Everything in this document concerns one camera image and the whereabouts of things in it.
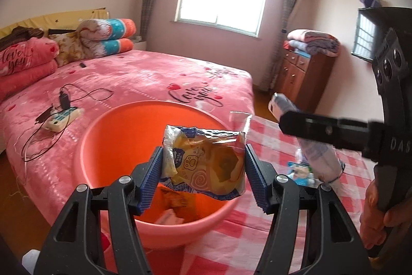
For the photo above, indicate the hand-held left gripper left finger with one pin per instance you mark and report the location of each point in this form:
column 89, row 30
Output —
column 151, row 180

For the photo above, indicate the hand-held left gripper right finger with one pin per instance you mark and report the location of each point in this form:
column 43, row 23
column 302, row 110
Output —
column 256, row 178

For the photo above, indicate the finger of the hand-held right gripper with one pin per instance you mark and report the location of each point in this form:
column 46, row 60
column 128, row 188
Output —
column 309, row 127

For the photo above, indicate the grey wet wipes packet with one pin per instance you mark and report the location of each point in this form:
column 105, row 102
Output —
column 318, row 162

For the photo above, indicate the blue cartoon wrapper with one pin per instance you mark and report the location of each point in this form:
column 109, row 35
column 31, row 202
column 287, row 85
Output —
column 301, row 173

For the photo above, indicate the orange plastic basin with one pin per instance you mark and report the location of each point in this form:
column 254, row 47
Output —
column 112, row 146

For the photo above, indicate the yellow snack wrapper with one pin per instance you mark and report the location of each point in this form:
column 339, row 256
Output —
column 206, row 165

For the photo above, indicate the person's right hand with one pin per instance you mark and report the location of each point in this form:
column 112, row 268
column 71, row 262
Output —
column 370, row 220

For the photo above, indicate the orange wrapper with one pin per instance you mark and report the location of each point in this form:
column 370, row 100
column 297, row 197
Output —
column 175, row 197

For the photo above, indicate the pink wrapper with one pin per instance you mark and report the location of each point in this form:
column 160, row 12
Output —
column 169, row 217

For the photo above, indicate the brown wooden dresser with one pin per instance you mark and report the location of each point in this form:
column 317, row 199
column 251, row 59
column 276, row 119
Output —
column 302, row 78

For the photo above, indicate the pink white checked tablecloth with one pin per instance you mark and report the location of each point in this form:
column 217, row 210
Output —
column 231, row 230

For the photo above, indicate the clear plastic bag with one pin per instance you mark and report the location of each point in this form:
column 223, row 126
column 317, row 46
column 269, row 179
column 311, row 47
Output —
column 239, row 122

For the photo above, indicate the grey striped folded blanket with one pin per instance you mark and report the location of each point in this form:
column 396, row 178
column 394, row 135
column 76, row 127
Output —
column 322, row 44

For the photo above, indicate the pale pink folded blanket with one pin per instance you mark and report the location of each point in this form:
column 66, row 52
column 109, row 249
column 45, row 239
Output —
column 297, row 35

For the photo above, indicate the white power strip with chargers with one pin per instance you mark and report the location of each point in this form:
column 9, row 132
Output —
column 96, row 99

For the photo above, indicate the pink bed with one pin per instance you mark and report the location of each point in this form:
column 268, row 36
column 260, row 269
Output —
column 144, row 75

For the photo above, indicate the black charger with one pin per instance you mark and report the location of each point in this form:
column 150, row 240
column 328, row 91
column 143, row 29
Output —
column 64, row 101

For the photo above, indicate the black plug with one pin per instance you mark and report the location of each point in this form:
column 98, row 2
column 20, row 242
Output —
column 43, row 116

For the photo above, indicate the small white nightstand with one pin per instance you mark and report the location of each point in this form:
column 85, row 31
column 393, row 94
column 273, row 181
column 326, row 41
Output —
column 140, row 43

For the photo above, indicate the colourful folded quilt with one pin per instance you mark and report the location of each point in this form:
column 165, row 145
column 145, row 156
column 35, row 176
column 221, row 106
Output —
column 106, row 36

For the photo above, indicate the beige floral cushion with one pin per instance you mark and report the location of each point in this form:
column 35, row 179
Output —
column 67, row 48

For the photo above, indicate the pink lettered folded blanket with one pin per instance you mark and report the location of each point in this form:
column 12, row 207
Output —
column 22, row 65

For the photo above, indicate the yellow star print headboard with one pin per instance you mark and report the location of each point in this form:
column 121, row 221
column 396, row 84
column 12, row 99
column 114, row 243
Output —
column 58, row 19

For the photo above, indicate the brown cloth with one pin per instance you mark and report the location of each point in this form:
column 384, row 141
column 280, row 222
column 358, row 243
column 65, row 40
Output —
column 19, row 35

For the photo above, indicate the black wall television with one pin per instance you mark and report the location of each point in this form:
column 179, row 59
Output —
column 363, row 36

